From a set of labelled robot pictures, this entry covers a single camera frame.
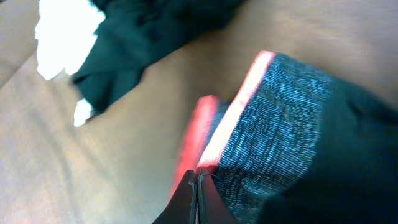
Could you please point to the black garment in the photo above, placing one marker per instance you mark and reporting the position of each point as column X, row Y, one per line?
column 138, row 33

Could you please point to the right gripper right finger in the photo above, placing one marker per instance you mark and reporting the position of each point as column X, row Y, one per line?
column 210, row 207

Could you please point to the white t-shirt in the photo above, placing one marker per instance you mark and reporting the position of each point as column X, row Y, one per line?
column 65, row 35

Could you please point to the black leggings with coral waistband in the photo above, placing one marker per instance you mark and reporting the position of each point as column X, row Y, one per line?
column 296, row 145

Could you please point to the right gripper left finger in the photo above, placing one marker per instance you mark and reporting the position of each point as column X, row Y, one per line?
column 182, row 207

